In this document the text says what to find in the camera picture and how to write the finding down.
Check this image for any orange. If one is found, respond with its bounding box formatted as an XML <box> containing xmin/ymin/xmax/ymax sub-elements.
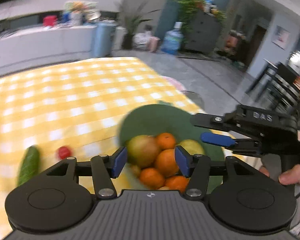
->
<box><xmin>139</xmin><ymin>167</ymin><xmax>165</xmax><ymax>190</ymax></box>
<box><xmin>154</xmin><ymin>149</ymin><xmax>179</xmax><ymax>177</ymax></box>
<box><xmin>156</xmin><ymin>133</ymin><xmax>176</xmax><ymax>150</ymax></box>
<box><xmin>165</xmin><ymin>176</ymin><xmax>189</xmax><ymax>193</ymax></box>

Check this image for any yellow-green pear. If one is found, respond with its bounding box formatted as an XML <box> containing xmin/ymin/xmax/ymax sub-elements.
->
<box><xmin>179</xmin><ymin>139</ymin><xmax>205</xmax><ymax>155</ymax></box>

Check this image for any brown longan near front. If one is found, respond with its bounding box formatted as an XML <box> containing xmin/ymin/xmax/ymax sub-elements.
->
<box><xmin>130</xmin><ymin>165</ymin><xmax>141</xmax><ymax>178</ymax></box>

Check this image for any large red-green apple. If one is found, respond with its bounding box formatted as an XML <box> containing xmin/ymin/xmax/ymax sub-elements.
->
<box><xmin>127</xmin><ymin>135</ymin><xmax>161</xmax><ymax>168</ymax></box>

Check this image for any red cherry tomato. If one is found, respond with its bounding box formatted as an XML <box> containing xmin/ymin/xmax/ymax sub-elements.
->
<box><xmin>57</xmin><ymin>146</ymin><xmax>72</xmax><ymax>160</ymax></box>

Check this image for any green colander bowl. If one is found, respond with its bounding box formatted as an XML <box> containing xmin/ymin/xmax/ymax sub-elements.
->
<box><xmin>119</xmin><ymin>104</ymin><xmax>224</xmax><ymax>190</ymax></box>

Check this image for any yellow white checkered tablecloth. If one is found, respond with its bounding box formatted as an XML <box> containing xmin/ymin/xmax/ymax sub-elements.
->
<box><xmin>0</xmin><ymin>56</ymin><xmax>261</xmax><ymax>239</ymax></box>

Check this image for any green cucumber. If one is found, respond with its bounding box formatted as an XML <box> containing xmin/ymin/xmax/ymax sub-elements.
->
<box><xmin>17</xmin><ymin>145</ymin><xmax>40</xmax><ymax>186</ymax></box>

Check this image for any dark grey cabinet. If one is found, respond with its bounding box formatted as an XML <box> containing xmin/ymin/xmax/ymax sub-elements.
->
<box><xmin>185</xmin><ymin>11</ymin><xmax>222</xmax><ymax>54</ymax></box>

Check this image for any blue water jug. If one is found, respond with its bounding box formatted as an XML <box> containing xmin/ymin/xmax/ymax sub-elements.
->
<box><xmin>161</xmin><ymin>22</ymin><xmax>184</xmax><ymax>55</ymax></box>

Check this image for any pink bag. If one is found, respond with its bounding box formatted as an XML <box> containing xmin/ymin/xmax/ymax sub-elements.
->
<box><xmin>147</xmin><ymin>36</ymin><xmax>160</xmax><ymax>53</ymax></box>

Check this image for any white plastic bag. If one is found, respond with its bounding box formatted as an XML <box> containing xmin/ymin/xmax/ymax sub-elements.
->
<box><xmin>133</xmin><ymin>32</ymin><xmax>151</xmax><ymax>50</ymax></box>

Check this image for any potted plant right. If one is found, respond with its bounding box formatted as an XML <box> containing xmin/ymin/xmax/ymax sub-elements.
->
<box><xmin>116</xmin><ymin>1</ymin><xmax>160</xmax><ymax>50</ymax></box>

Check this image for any grey-blue trash bin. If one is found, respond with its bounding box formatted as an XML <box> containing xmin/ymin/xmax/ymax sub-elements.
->
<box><xmin>91</xmin><ymin>21</ymin><xmax>117</xmax><ymax>58</ymax></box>

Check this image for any white low cabinet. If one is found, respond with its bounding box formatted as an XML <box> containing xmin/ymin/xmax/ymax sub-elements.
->
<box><xmin>0</xmin><ymin>25</ymin><xmax>96</xmax><ymax>77</ymax></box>

